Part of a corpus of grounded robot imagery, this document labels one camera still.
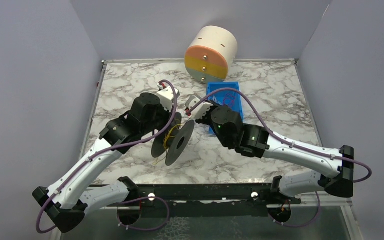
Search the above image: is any yellow wire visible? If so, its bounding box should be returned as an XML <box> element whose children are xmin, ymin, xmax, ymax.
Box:
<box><xmin>153</xmin><ymin>124</ymin><xmax>183</xmax><ymax>166</ymax></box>

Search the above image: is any black cable spool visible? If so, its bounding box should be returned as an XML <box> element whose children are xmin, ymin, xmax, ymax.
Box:
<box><xmin>151</xmin><ymin>120</ymin><xmax>196</xmax><ymax>166</ymax></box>

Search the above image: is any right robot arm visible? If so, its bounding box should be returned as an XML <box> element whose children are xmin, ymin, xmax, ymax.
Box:
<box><xmin>190</xmin><ymin>104</ymin><xmax>354</xmax><ymax>198</ymax></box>

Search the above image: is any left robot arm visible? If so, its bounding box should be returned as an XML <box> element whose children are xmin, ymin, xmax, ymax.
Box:
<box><xmin>32</xmin><ymin>89</ymin><xmax>180</xmax><ymax>234</ymax></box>

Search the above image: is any blue plastic bin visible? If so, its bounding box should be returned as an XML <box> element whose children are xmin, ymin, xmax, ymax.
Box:
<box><xmin>206</xmin><ymin>81</ymin><xmax>244</xmax><ymax>120</ymax></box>

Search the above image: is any cream cylindrical drawer container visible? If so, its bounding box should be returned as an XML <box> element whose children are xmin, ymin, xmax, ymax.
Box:
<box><xmin>184</xmin><ymin>25</ymin><xmax>238</xmax><ymax>84</ymax></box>

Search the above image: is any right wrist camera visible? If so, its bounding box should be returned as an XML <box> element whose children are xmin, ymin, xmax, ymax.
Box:
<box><xmin>185</xmin><ymin>95</ymin><xmax>214</xmax><ymax>120</ymax></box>

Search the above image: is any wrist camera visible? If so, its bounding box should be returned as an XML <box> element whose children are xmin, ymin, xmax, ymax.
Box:
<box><xmin>156</xmin><ymin>83</ymin><xmax>180</xmax><ymax>112</ymax></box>
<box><xmin>185</xmin><ymin>95</ymin><xmax>214</xmax><ymax>120</ymax></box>

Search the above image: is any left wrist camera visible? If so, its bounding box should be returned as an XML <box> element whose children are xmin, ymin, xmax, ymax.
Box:
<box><xmin>156</xmin><ymin>83</ymin><xmax>180</xmax><ymax>112</ymax></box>

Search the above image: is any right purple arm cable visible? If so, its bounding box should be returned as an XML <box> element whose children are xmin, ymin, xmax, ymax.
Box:
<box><xmin>186</xmin><ymin>87</ymin><xmax>373</xmax><ymax>229</ymax></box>

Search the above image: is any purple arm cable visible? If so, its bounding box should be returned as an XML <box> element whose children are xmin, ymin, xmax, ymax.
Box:
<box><xmin>186</xmin><ymin>87</ymin><xmax>373</xmax><ymax>229</ymax></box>
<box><xmin>35</xmin><ymin>79</ymin><xmax>179</xmax><ymax>234</ymax></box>

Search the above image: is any red wire bundle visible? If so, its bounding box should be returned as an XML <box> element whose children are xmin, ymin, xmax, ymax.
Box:
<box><xmin>220</xmin><ymin>92</ymin><xmax>239</xmax><ymax>109</ymax></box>

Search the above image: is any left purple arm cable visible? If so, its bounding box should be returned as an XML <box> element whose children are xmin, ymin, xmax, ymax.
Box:
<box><xmin>35</xmin><ymin>79</ymin><xmax>179</xmax><ymax>234</ymax></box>

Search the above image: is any aluminium frame rail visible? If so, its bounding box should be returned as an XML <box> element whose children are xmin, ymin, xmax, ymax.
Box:
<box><xmin>298</xmin><ymin>191</ymin><xmax>353</xmax><ymax>207</ymax></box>

